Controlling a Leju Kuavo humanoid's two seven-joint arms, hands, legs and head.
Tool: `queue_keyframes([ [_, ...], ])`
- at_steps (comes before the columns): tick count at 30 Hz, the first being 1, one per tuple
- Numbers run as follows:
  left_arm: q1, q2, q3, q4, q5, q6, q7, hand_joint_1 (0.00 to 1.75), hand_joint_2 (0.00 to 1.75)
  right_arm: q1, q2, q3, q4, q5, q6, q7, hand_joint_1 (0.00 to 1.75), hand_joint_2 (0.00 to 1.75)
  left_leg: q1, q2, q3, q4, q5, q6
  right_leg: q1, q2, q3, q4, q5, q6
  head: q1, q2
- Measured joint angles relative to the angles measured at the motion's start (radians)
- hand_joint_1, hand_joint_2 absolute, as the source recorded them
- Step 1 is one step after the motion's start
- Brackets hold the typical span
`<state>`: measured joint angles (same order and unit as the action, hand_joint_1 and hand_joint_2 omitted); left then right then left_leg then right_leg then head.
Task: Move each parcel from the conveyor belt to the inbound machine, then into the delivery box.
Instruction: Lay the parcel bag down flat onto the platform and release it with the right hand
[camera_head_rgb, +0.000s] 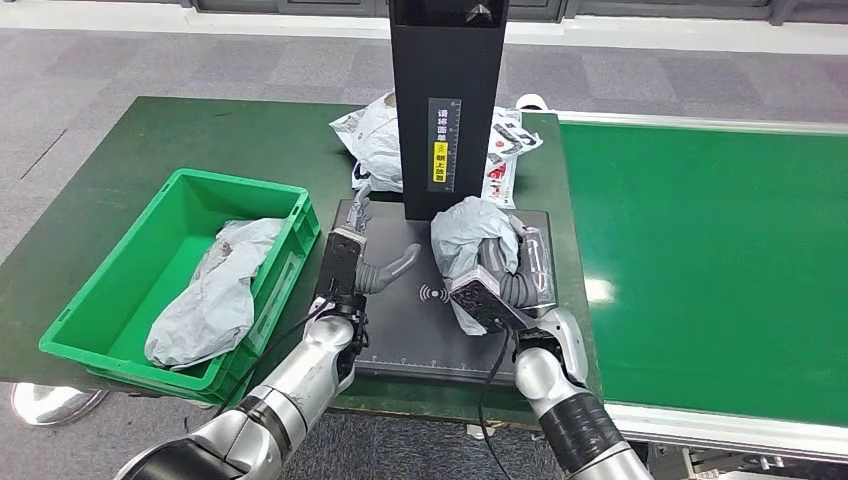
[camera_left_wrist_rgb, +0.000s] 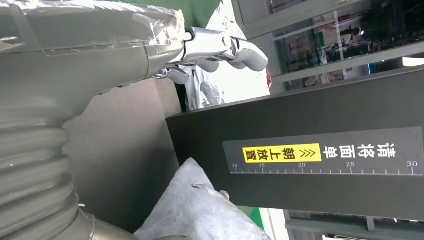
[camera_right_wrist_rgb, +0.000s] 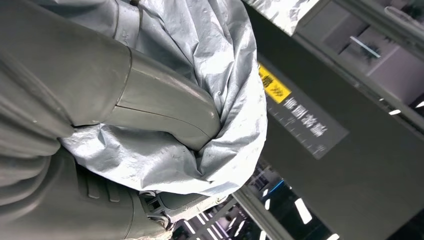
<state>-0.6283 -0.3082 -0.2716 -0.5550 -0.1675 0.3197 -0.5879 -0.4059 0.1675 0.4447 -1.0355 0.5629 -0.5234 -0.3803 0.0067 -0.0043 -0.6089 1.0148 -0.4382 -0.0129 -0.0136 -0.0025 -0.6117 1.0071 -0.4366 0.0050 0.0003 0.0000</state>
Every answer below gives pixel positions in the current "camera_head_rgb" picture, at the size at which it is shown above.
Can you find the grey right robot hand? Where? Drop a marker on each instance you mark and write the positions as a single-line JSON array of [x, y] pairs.
[[536, 278]]

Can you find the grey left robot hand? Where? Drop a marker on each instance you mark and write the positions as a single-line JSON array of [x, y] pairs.
[[384, 272]]

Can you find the pale parcel bag red print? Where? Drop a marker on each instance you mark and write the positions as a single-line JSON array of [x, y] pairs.
[[464, 232]]

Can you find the grey parcel bag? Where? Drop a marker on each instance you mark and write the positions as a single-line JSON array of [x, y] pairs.
[[212, 298]]

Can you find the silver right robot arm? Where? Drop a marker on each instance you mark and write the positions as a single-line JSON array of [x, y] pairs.
[[570, 417]]

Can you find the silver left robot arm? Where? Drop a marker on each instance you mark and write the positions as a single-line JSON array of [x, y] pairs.
[[311, 371]]

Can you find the black scanner machine with column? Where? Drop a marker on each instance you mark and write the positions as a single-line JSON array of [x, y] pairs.
[[411, 331]]

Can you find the green conveyor belt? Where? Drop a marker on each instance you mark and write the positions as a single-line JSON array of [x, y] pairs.
[[682, 232]]

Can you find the white mailer bag red print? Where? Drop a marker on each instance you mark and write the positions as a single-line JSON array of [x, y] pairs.
[[507, 172]]

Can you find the white mailer bag black lettering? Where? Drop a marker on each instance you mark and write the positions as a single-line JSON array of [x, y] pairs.
[[378, 146]]

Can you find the black and yellow column sticker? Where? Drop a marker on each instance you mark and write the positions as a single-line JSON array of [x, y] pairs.
[[444, 132]]

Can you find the white round object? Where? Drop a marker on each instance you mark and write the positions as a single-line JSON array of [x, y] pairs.
[[530, 102]]

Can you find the green plastic crate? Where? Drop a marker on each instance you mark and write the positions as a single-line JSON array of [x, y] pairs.
[[132, 291]]

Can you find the round silver table foot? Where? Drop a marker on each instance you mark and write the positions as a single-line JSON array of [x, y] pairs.
[[53, 404]]

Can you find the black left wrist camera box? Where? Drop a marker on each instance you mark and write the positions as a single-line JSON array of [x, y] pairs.
[[339, 268]]

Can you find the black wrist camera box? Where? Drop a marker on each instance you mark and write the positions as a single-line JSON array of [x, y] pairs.
[[339, 268], [487, 301]]

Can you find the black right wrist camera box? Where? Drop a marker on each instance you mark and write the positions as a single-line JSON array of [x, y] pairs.
[[487, 301]]

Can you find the small white table bracket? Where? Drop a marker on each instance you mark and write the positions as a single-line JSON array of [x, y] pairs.
[[478, 432]]

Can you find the aluminium conveyor frame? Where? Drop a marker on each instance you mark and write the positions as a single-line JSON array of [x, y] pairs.
[[696, 430]]

